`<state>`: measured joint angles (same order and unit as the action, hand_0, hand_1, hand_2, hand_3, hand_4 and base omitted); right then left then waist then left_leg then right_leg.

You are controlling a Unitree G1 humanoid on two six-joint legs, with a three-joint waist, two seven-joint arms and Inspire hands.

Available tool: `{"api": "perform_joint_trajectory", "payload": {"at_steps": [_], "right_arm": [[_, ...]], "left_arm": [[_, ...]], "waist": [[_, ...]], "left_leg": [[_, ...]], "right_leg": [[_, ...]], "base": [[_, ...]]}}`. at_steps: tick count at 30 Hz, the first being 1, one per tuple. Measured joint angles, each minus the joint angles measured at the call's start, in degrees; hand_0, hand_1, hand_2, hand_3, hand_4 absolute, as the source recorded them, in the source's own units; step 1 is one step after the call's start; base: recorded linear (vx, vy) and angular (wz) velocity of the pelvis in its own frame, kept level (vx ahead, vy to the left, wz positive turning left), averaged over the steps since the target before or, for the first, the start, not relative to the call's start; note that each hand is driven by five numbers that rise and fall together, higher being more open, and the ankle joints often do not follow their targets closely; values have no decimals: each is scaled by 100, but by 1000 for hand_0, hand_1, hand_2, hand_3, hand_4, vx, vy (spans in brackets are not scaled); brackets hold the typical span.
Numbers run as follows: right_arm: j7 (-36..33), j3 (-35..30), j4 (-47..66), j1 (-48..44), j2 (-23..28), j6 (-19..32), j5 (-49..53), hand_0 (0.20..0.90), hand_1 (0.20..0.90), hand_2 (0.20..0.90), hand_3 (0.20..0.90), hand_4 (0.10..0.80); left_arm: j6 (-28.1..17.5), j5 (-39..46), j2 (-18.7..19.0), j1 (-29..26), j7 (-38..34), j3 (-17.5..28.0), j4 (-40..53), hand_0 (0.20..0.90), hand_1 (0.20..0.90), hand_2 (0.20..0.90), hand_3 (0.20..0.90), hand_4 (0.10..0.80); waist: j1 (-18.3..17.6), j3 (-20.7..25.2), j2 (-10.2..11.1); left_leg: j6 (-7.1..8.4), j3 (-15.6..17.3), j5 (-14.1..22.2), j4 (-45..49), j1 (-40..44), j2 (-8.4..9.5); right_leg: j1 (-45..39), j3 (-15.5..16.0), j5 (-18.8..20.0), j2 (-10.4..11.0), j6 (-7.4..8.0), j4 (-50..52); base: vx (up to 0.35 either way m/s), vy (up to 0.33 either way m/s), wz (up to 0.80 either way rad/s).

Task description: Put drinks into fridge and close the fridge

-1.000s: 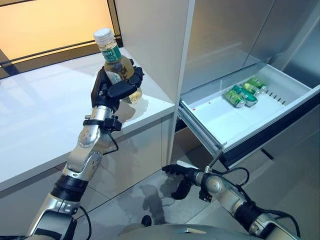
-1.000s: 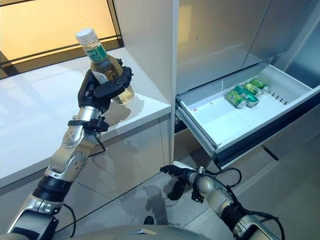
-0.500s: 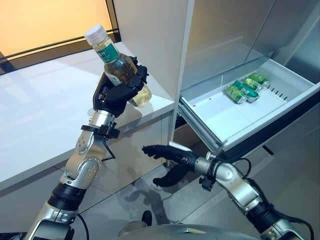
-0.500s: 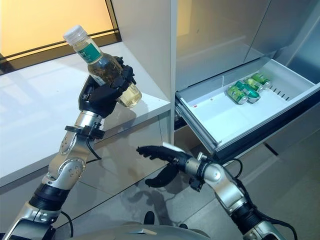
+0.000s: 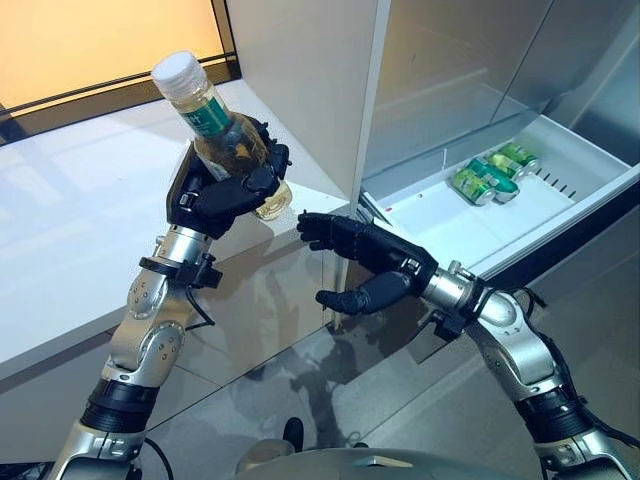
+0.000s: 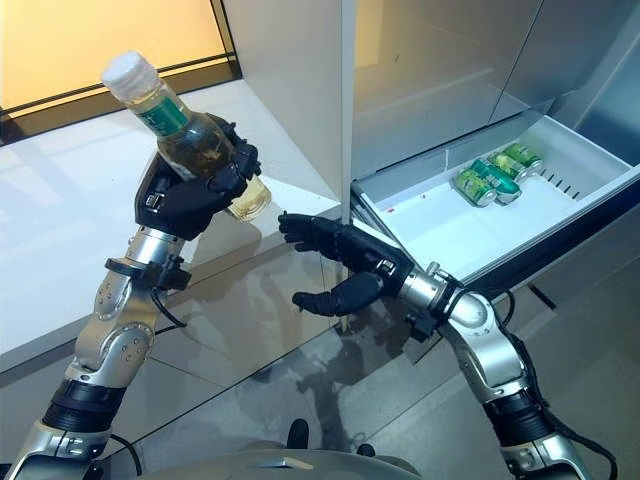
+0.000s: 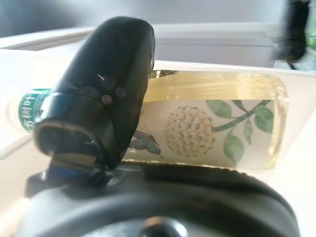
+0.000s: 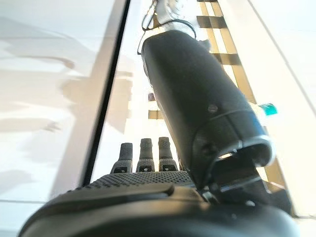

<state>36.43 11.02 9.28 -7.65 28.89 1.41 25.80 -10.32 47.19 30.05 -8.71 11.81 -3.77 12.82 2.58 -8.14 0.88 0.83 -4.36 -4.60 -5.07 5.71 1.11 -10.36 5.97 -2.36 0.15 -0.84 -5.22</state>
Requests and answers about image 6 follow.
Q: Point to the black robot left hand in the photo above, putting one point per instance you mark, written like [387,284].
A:
[175,205]

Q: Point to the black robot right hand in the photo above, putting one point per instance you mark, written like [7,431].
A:
[360,250]

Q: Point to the yellow tea drink bottle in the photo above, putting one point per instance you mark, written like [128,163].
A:
[180,130]

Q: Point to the white fridge drawer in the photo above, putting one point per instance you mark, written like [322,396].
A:
[450,235]

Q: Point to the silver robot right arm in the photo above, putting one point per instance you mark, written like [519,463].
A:
[490,350]

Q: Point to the stainless steel fridge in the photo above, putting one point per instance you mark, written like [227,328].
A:
[425,75]

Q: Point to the tall white cabinet panel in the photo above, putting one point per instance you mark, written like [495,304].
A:
[295,100]

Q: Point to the lit orange window panel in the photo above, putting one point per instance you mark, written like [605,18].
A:
[100,45]

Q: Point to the silver robot left leg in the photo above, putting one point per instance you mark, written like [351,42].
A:
[299,432]

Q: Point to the silver robot leg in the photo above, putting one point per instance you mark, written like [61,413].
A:
[299,432]
[366,451]

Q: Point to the silver robot right leg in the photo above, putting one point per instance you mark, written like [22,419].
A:
[366,451]

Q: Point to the silver robot torso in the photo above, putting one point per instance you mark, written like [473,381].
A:
[300,465]

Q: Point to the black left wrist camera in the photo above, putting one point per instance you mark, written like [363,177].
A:
[172,275]

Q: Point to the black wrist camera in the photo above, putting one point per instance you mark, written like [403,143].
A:
[424,327]
[172,275]

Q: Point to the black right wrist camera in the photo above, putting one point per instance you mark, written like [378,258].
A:
[424,327]

